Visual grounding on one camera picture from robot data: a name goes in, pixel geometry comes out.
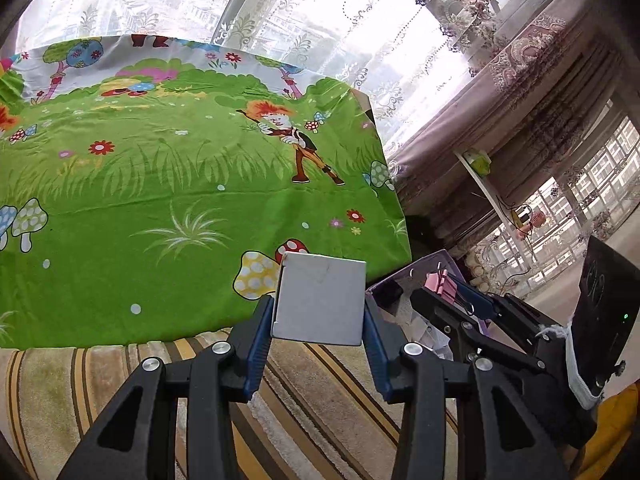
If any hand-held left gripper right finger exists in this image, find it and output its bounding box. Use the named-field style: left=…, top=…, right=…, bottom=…
left=364, top=294, right=571, bottom=480

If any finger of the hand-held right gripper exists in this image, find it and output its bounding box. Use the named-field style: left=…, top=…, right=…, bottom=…
left=450, top=276, right=547, bottom=347
left=410, top=287, right=543, bottom=372

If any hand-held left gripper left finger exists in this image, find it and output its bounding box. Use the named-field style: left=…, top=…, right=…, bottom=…
left=55, top=296, right=275, bottom=480

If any pink binder clip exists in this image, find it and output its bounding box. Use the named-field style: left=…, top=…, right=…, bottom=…
left=421, top=269, right=476, bottom=313

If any purple cardboard box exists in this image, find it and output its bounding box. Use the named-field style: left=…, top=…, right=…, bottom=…
left=364, top=249, right=493, bottom=361

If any white cardboard box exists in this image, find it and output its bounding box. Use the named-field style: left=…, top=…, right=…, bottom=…
left=270, top=252, right=367, bottom=347

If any person's right forearm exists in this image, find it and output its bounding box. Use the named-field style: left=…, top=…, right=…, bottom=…
left=580, top=380, right=640, bottom=480

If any white cloth strip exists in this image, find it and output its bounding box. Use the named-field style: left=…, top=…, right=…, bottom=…
left=537, top=322, right=601, bottom=411

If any striped beige towel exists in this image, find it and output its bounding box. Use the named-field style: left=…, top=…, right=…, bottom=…
left=0, top=327, right=466, bottom=480

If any small pink fan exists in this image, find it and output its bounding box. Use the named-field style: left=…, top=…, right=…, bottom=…
left=517, top=210, right=547, bottom=238

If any white shelf with items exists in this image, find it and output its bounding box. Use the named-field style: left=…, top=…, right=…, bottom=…
left=454, top=149, right=536, bottom=241

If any green tissue pack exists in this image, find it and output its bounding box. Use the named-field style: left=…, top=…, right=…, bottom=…
left=464, top=150, right=493, bottom=177

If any green cartoon printed sheet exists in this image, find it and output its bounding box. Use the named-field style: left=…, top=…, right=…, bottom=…
left=0, top=34, right=413, bottom=350

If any pink patterned curtain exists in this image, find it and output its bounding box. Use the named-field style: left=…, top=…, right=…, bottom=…
left=387, top=0, right=640, bottom=261

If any white lace curtain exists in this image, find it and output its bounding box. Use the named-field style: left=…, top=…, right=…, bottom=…
left=15, top=0, right=481, bottom=146

